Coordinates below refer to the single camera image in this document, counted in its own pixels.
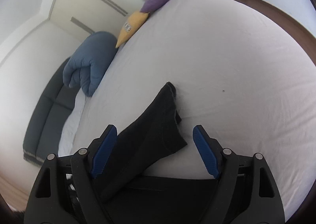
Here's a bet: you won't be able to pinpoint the white bed sheet mattress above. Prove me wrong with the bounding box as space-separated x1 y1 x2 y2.
58 0 315 219

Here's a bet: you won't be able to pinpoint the black denim pants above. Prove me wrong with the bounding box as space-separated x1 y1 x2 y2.
66 81 223 224

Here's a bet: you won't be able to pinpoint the brown wooden headboard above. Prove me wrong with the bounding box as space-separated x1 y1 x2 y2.
187 0 316 64

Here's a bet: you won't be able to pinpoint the blue folded duvet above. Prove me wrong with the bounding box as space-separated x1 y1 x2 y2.
63 31 117 97

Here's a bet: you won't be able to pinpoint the yellow cushion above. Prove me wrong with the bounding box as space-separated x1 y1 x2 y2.
116 11 149 48

